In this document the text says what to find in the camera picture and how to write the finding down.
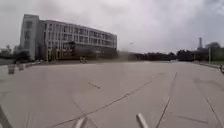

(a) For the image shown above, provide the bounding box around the grey concrete slab pavement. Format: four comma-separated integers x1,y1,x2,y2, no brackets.
0,60,224,128

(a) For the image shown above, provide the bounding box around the vehicle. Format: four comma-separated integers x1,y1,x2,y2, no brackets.
79,56,88,64

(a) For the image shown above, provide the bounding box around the large grey office building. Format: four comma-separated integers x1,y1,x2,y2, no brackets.
19,13,118,62

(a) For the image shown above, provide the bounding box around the row of trees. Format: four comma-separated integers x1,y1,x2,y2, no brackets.
117,41,224,62

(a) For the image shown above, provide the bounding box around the robot's own part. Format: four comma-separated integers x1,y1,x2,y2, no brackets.
73,116,86,128
135,112,150,128

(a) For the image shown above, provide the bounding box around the tall tower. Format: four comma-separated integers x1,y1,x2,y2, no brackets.
197,36,204,51

